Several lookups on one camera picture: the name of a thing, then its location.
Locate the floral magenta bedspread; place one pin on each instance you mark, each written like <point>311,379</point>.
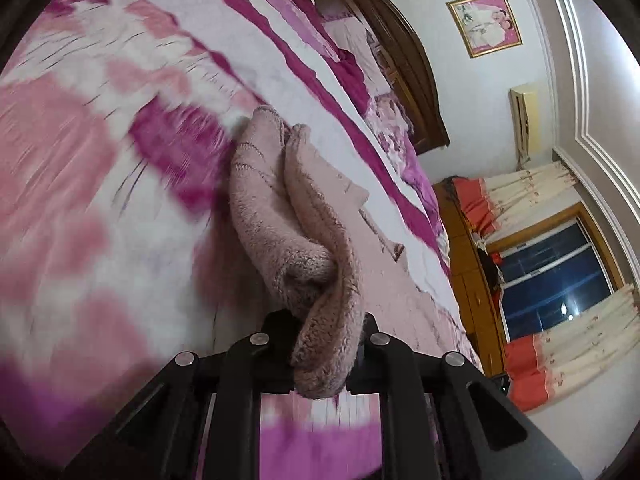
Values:
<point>100,185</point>

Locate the window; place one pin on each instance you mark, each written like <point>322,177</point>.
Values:
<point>550,280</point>

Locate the cream air conditioner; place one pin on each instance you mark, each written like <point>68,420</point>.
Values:
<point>525,122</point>

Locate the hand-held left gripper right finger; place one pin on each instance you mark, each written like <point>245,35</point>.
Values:
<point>367,370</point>

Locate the cream and orange curtain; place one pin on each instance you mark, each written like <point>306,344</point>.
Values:
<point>565,355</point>
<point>510,195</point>

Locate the folded magenta blanket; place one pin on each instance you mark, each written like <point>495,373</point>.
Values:
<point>350,75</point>

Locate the dark clothes pile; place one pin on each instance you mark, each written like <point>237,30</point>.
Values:
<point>487,265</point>

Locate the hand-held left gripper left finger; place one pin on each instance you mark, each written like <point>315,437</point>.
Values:
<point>277,355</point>

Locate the pink knitted sweater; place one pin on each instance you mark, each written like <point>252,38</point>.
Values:
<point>310,220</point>

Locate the low wooden cabinet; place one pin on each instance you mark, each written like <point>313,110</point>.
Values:
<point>475,310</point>

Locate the purple floral quilt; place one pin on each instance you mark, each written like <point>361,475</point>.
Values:
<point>400,140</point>

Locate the lavender pillow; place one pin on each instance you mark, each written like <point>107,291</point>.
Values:
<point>357,45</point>

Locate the dark wooden headboard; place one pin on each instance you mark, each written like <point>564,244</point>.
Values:
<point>405,65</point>

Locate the gold framed wall picture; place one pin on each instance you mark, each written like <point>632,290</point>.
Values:
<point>485,24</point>

